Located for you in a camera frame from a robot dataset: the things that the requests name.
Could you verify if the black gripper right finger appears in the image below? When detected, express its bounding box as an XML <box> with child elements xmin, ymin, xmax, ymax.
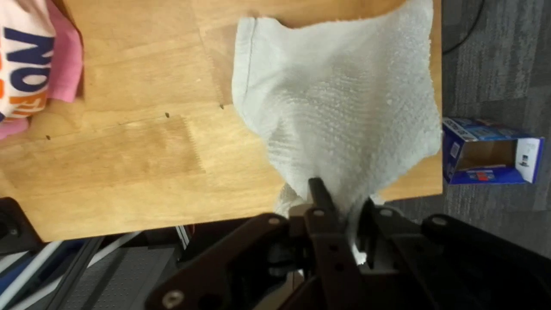
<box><xmin>352</xmin><ymin>196</ymin><xmax>551</xmax><ymax>310</ymax></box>

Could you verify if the blue cardboard box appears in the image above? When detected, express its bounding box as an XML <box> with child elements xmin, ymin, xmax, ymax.
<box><xmin>441</xmin><ymin>117</ymin><xmax>547</xmax><ymax>188</ymax></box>

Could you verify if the pink cloth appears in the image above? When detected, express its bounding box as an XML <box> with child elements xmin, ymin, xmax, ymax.
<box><xmin>0</xmin><ymin>0</ymin><xmax>87</xmax><ymax>143</ymax></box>

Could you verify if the black floor cable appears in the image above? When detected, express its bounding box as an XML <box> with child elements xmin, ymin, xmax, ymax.
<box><xmin>445</xmin><ymin>0</ymin><xmax>490</xmax><ymax>57</ymax></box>

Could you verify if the white towel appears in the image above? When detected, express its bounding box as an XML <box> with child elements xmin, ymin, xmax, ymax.
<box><xmin>231</xmin><ymin>0</ymin><xmax>445</xmax><ymax>217</ymax></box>

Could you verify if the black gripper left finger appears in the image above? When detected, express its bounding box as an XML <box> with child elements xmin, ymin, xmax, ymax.
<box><xmin>145</xmin><ymin>177</ymin><xmax>361</xmax><ymax>310</ymax></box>

